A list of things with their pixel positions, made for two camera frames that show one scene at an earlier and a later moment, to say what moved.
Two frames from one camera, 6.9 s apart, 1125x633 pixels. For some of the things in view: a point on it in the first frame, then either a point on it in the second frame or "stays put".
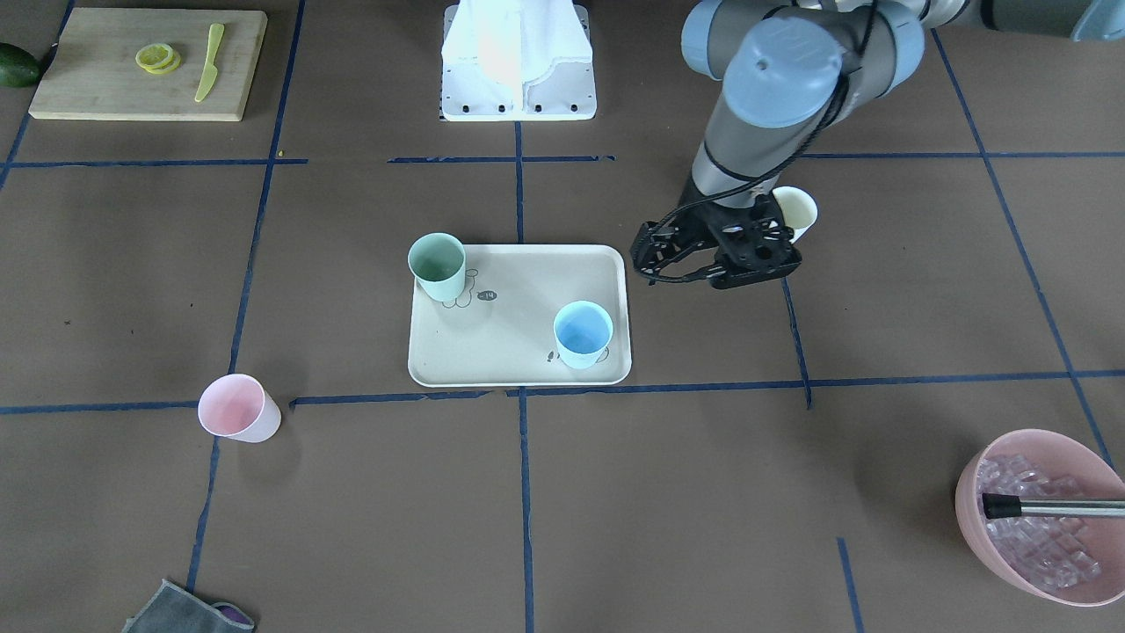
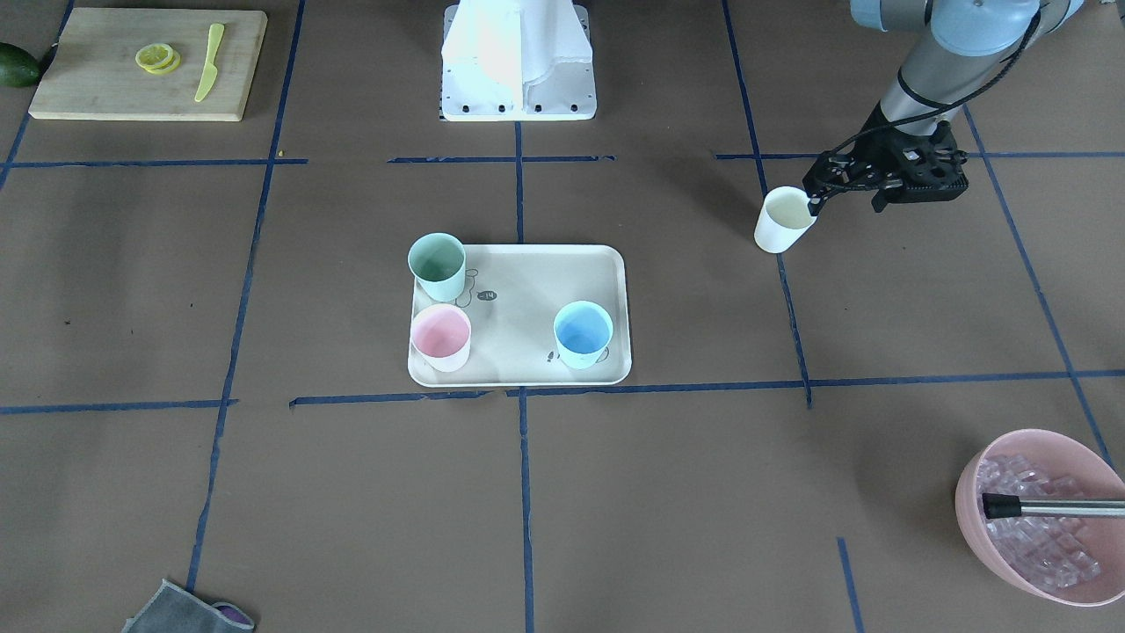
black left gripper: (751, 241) -> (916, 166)
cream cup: (798, 208) stays put
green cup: (438, 262) stays put
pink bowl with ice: (1078, 560) stays put
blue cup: (583, 331) stays put
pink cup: (237, 406) -> (440, 335)
